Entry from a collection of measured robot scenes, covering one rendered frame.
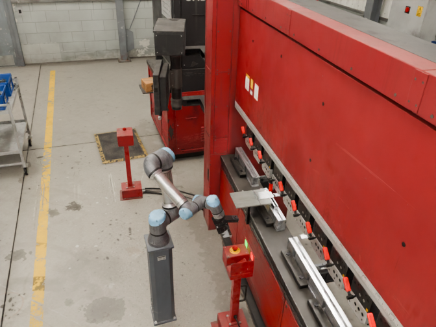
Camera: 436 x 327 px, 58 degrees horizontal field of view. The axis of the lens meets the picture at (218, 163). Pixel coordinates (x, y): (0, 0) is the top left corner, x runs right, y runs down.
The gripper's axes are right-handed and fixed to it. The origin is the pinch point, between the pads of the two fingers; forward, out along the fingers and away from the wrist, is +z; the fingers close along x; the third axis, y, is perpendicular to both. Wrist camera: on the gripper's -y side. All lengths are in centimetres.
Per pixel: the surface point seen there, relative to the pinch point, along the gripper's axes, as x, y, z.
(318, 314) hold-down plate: 70, -25, 11
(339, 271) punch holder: 74, -40, -21
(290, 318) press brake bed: 56, -12, 25
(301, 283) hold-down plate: 48, -26, 11
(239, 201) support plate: -24.2, -14.7, -3.5
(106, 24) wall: -730, 60, -9
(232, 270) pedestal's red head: 14.4, 8.5, 15.3
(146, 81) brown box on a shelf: -257, 17, -27
